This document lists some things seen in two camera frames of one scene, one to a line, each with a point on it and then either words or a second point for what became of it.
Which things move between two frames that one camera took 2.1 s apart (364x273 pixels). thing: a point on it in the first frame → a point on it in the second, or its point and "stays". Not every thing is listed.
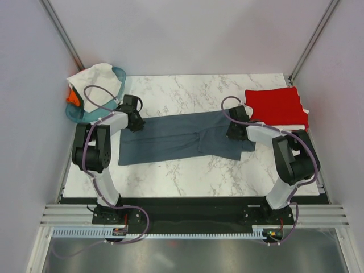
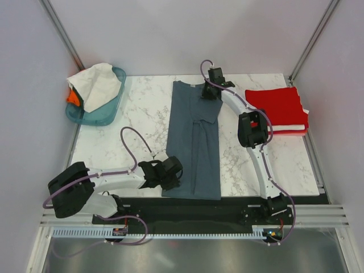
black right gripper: [230, 135] → [204, 95]
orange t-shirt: [73, 98] stays
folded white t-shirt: [283, 127] stays
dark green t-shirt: [81, 105] stays
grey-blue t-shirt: [181, 139] → [193, 136]
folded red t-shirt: [279, 106] stays
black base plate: [192, 214] stays
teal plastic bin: [78, 114] stays
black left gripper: [133, 129] → [174, 183]
